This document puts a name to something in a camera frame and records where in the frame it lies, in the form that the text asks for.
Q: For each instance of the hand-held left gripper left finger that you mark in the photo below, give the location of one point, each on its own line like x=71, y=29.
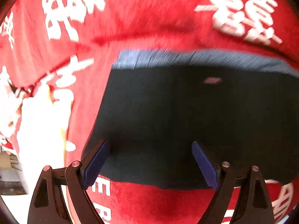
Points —
x=97, y=165

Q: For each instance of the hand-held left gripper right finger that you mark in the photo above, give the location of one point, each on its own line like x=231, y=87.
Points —
x=205, y=165

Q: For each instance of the white pink fluffy cloth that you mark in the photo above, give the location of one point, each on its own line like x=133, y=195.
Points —
x=7, y=121

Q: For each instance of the red printed sofa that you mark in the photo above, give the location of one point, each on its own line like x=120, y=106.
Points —
x=151, y=16

